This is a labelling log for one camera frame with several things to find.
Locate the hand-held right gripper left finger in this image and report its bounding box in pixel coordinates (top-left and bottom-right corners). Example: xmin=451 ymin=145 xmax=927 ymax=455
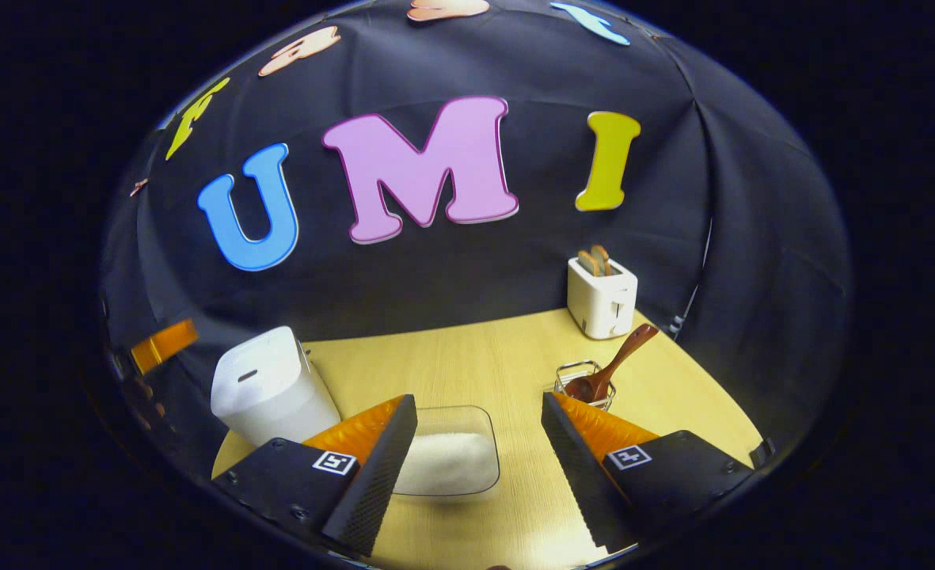
xmin=212 ymin=394 xmax=419 ymax=557

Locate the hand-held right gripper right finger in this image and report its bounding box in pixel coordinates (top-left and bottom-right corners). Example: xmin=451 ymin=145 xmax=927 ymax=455
xmin=541 ymin=392 xmax=755 ymax=553

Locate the pile of white rice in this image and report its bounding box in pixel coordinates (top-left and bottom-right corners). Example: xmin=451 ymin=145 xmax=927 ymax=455
xmin=394 ymin=431 xmax=500 ymax=496

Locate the clear plastic rice container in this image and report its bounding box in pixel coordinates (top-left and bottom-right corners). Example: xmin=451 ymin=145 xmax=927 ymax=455
xmin=392 ymin=405 xmax=501 ymax=498

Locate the metal wire chopstick holder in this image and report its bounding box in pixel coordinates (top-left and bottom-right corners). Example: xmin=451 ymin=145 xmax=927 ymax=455
xmin=554 ymin=360 xmax=618 ymax=412

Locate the white rice cooker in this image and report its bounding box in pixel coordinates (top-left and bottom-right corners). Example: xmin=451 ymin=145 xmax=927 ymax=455
xmin=210 ymin=325 xmax=343 ymax=448

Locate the brown wooden spoon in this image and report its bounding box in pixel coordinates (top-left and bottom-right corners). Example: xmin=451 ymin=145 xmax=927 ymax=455
xmin=564 ymin=323 xmax=660 ymax=405

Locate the white toaster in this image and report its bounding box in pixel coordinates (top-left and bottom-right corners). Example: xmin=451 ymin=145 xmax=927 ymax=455
xmin=567 ymin=255 xmax=639 ymax=340

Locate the black backdrop cloth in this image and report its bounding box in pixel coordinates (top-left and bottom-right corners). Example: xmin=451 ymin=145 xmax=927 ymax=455
xmin=99 ymin=0 xmax=852 ymax=460

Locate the grey hanging cable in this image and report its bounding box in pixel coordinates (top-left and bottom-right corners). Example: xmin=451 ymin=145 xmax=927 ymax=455
xmin=669 ymin=218 xmax=713 ymax=337

